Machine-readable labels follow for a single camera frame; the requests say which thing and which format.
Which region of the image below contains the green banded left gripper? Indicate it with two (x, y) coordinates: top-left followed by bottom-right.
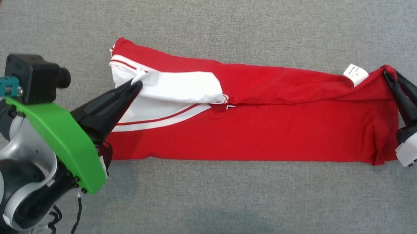
(0, 69), (144, 199)

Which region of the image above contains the red Bulls 23 jersey shirt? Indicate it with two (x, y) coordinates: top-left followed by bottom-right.
(100, 36), (408, 186)

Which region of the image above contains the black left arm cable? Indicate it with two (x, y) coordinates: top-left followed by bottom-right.
(45, 190), (85, 234)

